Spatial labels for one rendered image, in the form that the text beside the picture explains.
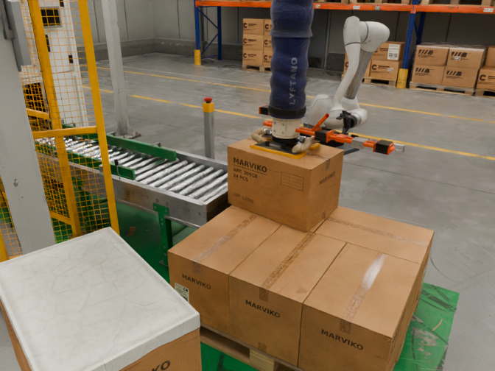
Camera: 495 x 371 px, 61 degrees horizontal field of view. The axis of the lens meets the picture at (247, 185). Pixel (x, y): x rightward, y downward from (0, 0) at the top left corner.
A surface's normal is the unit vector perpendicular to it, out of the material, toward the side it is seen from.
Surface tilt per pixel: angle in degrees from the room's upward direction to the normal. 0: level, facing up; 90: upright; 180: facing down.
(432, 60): 90
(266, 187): 90
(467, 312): 0
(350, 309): 0
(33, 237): 90
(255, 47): 94
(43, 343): 0
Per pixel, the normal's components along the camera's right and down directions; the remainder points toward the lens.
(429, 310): 0.00, -0.91
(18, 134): 0.86, 0.22
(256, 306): -0.52, 0.36
